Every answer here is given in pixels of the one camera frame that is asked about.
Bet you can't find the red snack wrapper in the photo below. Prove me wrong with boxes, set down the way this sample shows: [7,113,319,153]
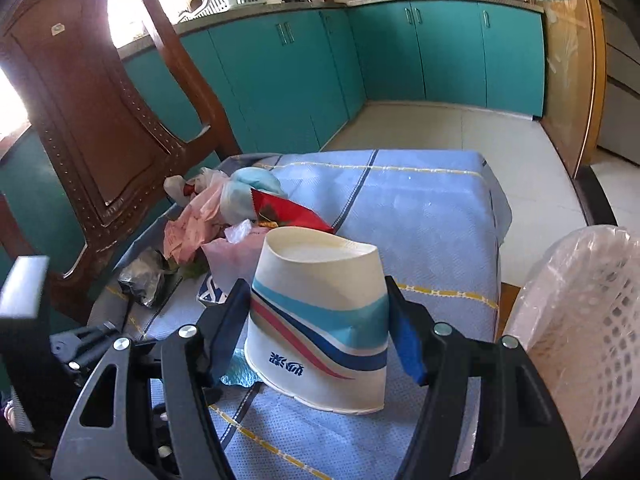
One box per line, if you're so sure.
[250,189,335,235]

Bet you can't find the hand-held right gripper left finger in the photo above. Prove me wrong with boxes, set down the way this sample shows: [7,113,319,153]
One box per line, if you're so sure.
[50,277,251,480]

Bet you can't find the clear plastic scrap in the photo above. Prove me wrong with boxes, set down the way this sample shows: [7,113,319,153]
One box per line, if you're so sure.
[224,219,252,247]

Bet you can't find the blue checked tablecloth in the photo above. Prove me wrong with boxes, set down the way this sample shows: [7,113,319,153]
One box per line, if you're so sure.
[87,149,513,480]

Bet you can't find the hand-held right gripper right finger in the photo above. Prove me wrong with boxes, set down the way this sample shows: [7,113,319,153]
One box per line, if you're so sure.
[386,276,581,480]

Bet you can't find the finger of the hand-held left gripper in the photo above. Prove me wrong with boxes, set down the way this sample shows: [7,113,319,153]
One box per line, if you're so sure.
[50,324,123,377]

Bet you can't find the window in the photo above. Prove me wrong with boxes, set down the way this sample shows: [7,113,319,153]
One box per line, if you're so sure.
[102,0,202,49]

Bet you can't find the teal kitchen cabinets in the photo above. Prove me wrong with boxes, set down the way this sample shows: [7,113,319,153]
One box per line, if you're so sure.
[120,0,547,157]

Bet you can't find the white plastic basket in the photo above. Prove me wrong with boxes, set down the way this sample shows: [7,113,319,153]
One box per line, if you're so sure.
[502,225,640,478]

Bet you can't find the blue white printed packet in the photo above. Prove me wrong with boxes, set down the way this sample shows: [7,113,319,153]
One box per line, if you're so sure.
[196,274,234,307]

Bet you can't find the pink printed plastic bag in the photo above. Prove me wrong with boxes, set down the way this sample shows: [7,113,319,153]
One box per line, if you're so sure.
[163,205,226,267]

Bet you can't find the wooden framed glass door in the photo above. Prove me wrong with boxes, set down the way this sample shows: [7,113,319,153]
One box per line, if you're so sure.
[520,0,609,181]

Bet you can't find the blue face mask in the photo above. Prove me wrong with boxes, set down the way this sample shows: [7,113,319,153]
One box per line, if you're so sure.
[222,167,287,223]

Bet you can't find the striped white paper cup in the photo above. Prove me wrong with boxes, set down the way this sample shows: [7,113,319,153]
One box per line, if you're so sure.
[243,226,392,415]

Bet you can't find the carved wooden chair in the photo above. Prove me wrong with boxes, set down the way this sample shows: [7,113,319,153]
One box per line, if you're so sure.
[0,0,243,331]

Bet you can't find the white plastic bag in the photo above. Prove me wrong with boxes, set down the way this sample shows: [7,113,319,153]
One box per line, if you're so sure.
[164,167,232,221]

